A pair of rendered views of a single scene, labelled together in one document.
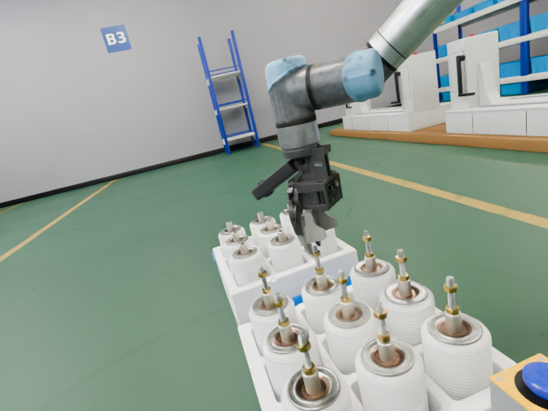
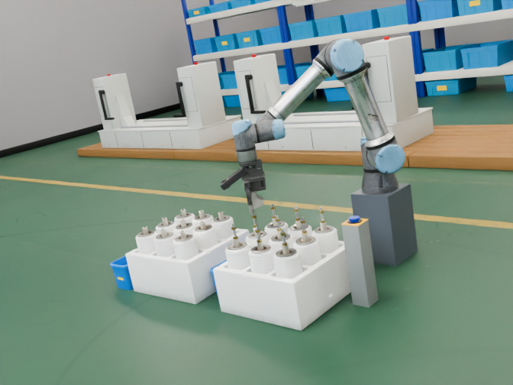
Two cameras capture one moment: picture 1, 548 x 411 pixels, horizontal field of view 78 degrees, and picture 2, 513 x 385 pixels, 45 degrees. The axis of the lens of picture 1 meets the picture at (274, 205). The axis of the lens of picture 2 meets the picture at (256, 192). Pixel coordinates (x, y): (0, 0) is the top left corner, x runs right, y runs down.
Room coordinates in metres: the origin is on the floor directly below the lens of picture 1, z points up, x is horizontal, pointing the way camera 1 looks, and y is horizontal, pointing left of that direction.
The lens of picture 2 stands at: (-1.25, 1.22, 1.02)
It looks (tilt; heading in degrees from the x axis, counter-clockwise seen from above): 15 degrees down; 325
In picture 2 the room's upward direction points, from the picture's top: 10 degrees counter-clockwise
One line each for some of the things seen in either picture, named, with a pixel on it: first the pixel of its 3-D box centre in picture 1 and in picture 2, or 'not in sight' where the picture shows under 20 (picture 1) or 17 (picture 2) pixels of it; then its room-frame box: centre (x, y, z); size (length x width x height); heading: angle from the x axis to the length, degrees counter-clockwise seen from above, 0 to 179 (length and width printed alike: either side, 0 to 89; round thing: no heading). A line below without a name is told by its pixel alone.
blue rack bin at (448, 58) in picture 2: not in sight; (450, 57); (2.95, -4.55, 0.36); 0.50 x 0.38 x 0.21; 99
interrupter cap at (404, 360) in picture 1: (386, 356); (305, 241); (0.40, -0.11, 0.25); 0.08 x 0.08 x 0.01
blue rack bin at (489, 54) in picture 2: not in sight; (488, 54); (2.51, -4.59, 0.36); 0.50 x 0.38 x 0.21; 101
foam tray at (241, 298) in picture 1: (281, 271); (191, 260); (1.05, 0.03, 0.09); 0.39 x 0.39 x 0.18; 14
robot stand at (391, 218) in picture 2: not in sight; (384, 222); (0.47, -0.60, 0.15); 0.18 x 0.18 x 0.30; 10
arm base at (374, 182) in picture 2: not in sight; (379, 177); (0.47, -0.60, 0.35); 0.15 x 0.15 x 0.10
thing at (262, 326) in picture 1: (280, 341); (241, 268); (0.61, 0.05, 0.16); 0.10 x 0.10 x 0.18
